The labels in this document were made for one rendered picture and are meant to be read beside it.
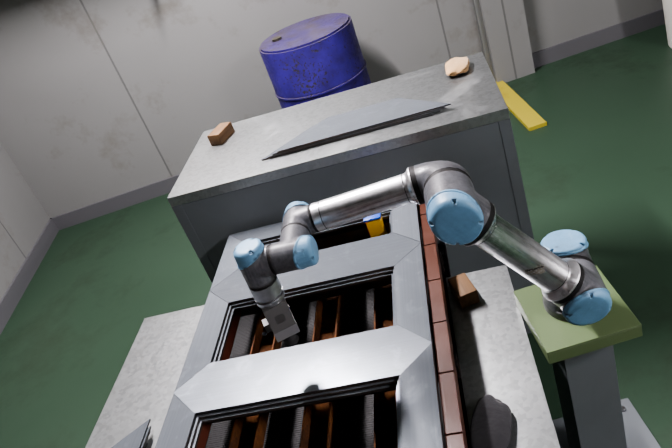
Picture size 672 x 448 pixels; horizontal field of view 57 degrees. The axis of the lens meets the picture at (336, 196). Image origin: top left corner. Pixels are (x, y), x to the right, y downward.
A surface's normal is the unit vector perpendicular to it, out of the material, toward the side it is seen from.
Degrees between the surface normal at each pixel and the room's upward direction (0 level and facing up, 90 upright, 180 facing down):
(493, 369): 0
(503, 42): 90
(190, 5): 90
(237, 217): 90
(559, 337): 3
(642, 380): 0
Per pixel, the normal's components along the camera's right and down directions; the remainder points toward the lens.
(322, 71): 0.20, 0.44
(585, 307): 0.08, 0.62
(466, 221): -0.13, 0.48
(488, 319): -0.31, -0.82
